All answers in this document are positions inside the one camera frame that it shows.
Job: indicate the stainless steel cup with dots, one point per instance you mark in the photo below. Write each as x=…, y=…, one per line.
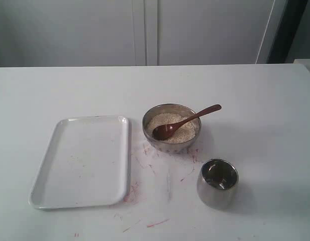
x=217, y=183

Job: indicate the white cabinet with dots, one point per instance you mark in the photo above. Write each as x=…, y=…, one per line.
x=137, y=33

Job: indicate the white rectangular tray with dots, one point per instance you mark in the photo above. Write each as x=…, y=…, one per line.
x=86, y=164

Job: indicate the brown wooden spoon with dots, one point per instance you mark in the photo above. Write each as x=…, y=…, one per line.
x=164, y=132

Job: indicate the white rice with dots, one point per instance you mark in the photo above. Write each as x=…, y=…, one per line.
x=183, y=134

